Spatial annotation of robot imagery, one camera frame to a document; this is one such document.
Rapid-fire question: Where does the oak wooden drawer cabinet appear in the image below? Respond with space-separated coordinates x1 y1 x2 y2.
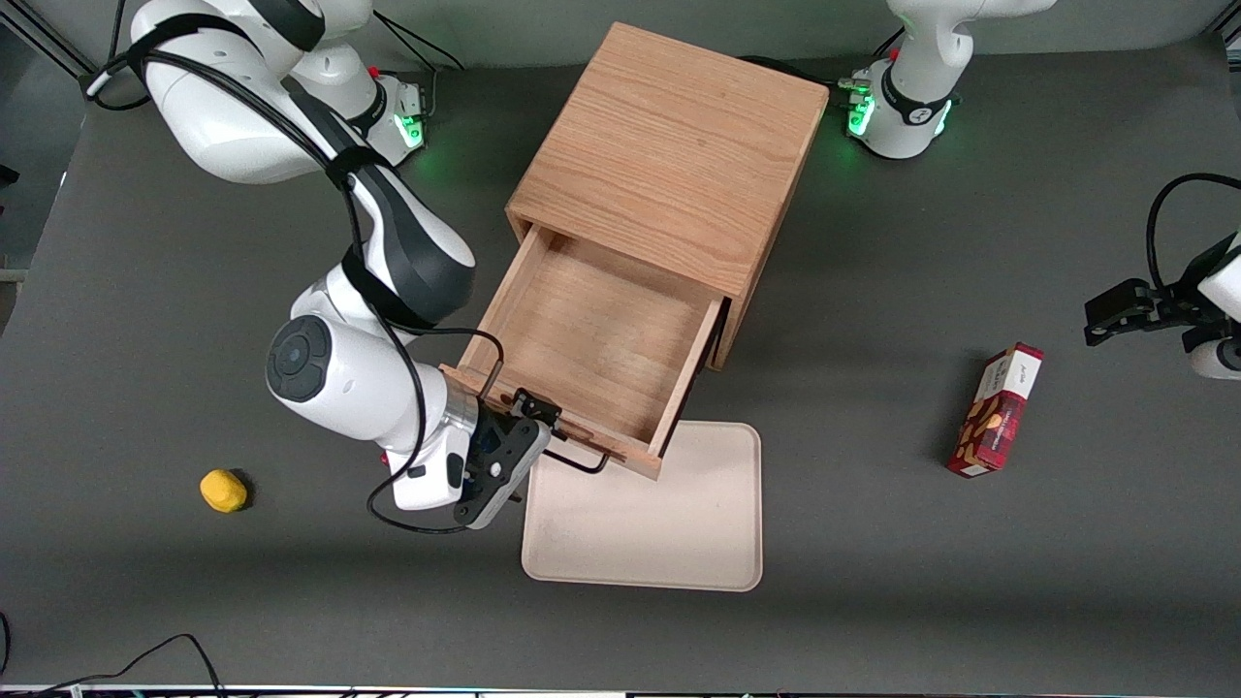
506 21 832 372

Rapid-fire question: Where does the black left arm base cable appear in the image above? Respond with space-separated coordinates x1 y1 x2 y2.
740 29 907 90

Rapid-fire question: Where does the black right arm base cable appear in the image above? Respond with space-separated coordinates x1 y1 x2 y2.
371 14 466 115

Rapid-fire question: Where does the black frame strut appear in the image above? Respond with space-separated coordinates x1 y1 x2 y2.
0 17 100 80

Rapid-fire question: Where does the black arm base cable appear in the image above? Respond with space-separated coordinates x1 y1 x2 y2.
740 29 907 90
371 14 466 115

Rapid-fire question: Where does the black metal drawer handle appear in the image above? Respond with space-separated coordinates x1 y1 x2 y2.
479 357 612 477

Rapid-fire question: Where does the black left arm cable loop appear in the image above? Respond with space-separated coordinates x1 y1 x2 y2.
1145 173 1241 294

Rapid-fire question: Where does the red snack box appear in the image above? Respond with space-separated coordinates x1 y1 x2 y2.
946 342 1045 479

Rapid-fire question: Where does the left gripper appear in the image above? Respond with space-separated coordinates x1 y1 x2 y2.
1084 231 1241 347

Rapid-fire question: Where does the yellow lemon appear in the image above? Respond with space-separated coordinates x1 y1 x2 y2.
200 469 248 514

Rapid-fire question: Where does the beige plastic tray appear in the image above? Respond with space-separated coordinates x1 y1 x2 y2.
521 421 764 593

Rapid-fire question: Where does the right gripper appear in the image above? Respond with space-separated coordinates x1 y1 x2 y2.
392 388 564 531

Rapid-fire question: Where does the wooden drawer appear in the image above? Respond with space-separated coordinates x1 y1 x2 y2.
440 224 729 482

